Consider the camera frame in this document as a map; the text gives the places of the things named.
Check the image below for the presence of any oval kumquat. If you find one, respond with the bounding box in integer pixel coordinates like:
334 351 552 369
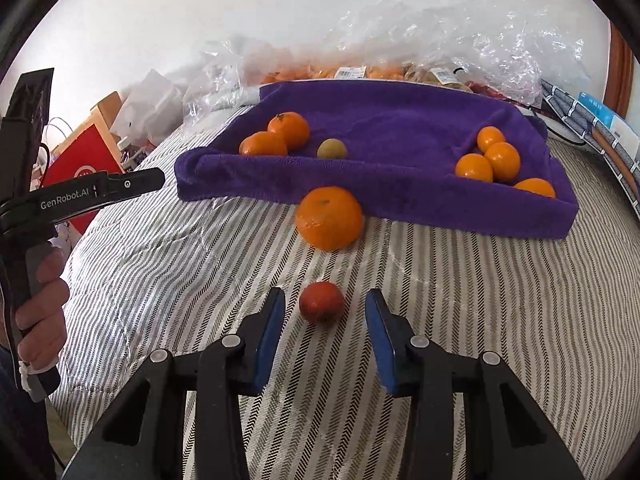
514 178 556 198
454 153 494 183

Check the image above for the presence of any oval kumquat top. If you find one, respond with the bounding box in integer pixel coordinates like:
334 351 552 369
454 153 494 183

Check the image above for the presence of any large mandarin with stem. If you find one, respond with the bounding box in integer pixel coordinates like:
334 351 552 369
267 112 310 151

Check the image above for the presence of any green brown longan fruit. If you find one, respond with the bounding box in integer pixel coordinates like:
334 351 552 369
316 138 348 159

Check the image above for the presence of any small round orange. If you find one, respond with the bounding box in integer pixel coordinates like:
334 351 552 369
476 126 506 154

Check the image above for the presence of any person's left hand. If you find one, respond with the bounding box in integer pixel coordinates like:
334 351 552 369
15 244 70 370

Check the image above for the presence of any red paper shopping bag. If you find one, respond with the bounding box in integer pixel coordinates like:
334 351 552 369
41 122 126 236

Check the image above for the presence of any striped mattress cover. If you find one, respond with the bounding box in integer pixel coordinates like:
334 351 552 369
49 104 640 480

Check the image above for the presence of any white plastic bag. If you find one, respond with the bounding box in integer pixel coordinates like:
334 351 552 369
110 70 183 146

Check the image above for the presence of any small red fruit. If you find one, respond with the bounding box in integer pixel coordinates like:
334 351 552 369
298 282 345 325

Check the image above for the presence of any clear plastic bag left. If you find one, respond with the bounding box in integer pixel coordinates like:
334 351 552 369
182 36 267 126

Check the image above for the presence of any purple towel covered tray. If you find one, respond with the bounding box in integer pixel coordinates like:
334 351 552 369
175 79 578 240

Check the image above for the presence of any bag of oranges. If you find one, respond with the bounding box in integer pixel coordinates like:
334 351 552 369
243 51 413 86

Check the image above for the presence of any blue tissue pack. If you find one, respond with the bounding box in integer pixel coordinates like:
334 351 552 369
578 92 639 157

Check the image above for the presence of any checked blue cloth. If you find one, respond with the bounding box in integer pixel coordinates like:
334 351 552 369
541 79 639 214

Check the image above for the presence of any bag of longans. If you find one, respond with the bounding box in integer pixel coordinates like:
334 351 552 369
405 64 472 92

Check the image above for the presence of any crumpled clear plastic bag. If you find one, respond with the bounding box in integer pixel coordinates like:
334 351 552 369
324 0 590 105

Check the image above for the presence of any brown wooden door frame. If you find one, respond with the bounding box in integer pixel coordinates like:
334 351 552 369
603 23 634 119

